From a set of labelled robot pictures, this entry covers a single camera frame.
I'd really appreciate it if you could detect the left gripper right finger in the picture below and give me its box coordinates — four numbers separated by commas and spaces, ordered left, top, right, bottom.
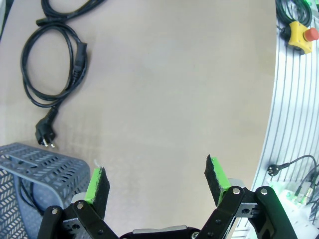
199, 154, 299, 239

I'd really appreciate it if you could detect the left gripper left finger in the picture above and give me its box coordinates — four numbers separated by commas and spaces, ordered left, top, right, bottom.
37, 166, 119, 239

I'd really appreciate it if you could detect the black power cable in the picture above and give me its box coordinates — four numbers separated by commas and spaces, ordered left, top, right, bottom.
19, 178, 39, 211
21, 23, 88, 149

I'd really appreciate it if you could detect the black usb cable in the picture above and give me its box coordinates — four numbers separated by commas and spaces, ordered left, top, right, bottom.
35, 0, 108, 27

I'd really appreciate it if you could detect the blue-grey plastic basket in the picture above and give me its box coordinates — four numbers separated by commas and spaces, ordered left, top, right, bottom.
0, 142, 91, 239

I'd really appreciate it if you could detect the yellow emergency stop button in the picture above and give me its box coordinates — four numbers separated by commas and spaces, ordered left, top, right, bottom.
288, 21, 319, 55

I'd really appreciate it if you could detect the black plug with cable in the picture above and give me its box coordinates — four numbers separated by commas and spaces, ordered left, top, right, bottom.
267, 154, 319, 182

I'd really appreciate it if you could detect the aluminium rail platform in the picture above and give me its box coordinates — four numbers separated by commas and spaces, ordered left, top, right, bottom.
234, 0, 319, 239

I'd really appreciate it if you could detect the thin black coiled cable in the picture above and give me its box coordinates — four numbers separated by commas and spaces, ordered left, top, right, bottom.
275, 0, 314, 41

